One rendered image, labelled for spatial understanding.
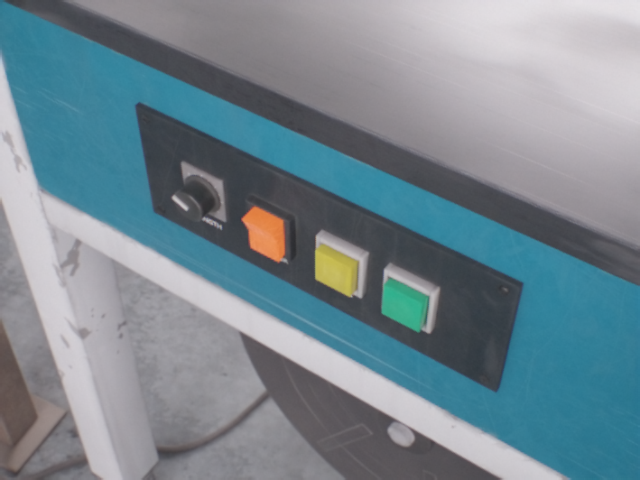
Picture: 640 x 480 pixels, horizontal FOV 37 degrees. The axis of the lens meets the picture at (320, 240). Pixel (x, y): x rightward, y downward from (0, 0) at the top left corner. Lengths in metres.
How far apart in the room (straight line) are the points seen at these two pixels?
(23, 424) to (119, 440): 0.26
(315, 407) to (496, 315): 0.56
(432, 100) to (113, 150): 0.23
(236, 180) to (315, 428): 0.56
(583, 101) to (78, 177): 0.35
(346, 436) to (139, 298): 0.45
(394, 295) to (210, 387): 0.78
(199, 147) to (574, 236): 0.23
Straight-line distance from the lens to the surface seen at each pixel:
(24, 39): 0.63
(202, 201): 0.56
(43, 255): 0.81
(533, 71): 0.51
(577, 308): 0.47
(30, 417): 1.26
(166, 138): 0.57
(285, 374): 1.02
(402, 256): 0.50
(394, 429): 0.89
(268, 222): 0.54
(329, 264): 0.52
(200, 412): 1.24
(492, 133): 0.47
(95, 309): 0.86
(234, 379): 1.27
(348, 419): 1.01
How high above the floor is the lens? 1.03
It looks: 46 degrees down
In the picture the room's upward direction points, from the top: straight up
